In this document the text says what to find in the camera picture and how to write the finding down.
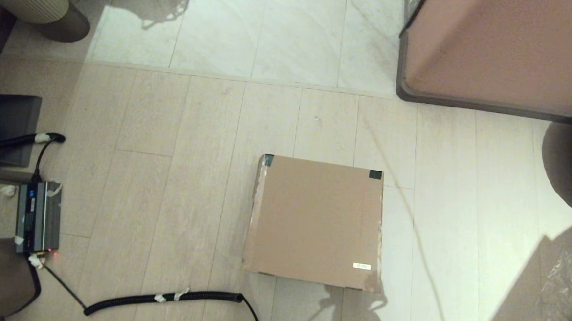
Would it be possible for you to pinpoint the pink cabinet with grey base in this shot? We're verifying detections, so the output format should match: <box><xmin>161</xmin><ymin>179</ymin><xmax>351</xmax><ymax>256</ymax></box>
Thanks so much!
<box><xmin>394</xmin><ymin>0</ymin><xmax>572</xmax><ymax>128</ymax></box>

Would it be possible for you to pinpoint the grey power supply box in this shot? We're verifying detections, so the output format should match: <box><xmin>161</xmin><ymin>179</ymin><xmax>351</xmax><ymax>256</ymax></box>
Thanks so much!
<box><xmin>13</xmin><ymin>178</ymin><xmax>64</xmax><ymax>257</ymax></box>

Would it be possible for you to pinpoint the brown cardboard shoe box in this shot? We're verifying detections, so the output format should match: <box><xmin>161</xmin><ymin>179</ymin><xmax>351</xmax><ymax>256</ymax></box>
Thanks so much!
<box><xmin>240</xmin><ymin>152</ymin><xmax>390</xmax><ymax>295</ymax></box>

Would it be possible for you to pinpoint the dark grey square block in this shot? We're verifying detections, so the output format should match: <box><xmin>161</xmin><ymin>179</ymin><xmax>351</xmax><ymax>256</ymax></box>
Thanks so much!
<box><xmin>0</xmin><ymin>94</ymin><xmax>43</xmax><ymax>169</ymax></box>

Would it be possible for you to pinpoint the short black corrugated conduit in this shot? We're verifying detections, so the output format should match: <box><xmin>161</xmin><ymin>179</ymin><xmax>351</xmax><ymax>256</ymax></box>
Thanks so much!
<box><xmin>0</xmin><ymin>129</ymin><xmax>67</xmax><ymax>157</ymax></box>

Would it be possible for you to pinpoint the thin black cable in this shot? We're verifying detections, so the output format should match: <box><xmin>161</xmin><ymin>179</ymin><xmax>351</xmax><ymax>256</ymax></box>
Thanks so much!
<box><xmin>25</xmin><ymin>254</ymin><xmax>268</xmax><ymax>321</ymax></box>
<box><xmin>30</xmin><ymin>136</ymin><xmax>57</xmax><ymax>185</ymax></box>

